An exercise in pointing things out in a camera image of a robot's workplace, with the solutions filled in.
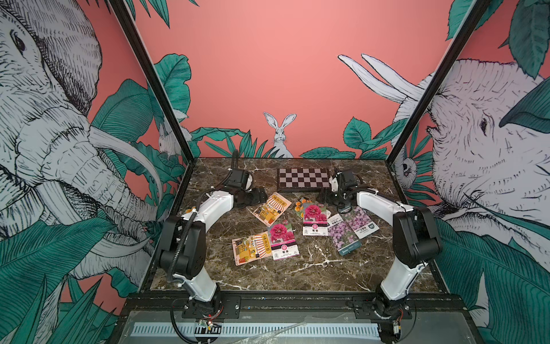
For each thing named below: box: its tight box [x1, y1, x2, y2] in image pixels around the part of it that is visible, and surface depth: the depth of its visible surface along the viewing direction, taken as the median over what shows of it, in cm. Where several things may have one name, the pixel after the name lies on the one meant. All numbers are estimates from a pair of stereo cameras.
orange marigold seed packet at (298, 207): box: [294, 197, 313, 218], surface depth 103 cm
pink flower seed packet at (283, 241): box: [268, 222, 301, 261], surface depth 92 cm
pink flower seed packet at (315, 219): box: [302, 202, 329, 237], surface depth 97 cm
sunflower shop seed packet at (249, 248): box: [232, 231, 273, 266], surface depth 90 cm
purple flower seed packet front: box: [327, 212, 362, 256], surface depth 94 cm
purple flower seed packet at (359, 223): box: [343, 206, 380, 240], surface depth 97 cm
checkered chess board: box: [277, 167, 331, 193], surface depth 112 cm
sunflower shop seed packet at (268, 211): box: [245, 192, 293, 228], surface depth 102 cm
